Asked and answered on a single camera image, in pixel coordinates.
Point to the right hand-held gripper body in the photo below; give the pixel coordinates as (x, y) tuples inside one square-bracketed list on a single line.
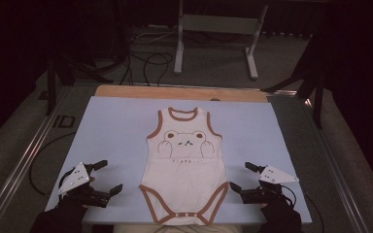
[(273, 176)]

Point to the light blue table mat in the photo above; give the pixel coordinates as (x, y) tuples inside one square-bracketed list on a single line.
[(110, 129)]

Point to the person's left hand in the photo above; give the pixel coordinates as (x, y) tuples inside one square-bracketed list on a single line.
[(74, 201)]

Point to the white metal stand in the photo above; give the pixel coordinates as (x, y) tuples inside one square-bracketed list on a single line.
[(220, 24)]

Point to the person's right hand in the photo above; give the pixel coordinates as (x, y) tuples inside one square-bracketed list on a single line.
[(273, 207)]

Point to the white baby bodysuit brown trim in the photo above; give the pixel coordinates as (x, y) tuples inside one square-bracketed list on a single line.
[(183, 181)]

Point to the metal floor rail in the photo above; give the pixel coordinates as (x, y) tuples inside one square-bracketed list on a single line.
[(340, 181), (19, 168)]

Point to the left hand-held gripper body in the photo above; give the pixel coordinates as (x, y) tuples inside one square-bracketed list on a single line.
[(77, 178)]

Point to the black tripod stand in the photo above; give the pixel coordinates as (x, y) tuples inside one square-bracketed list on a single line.
[(318, 103), (50, 87)]

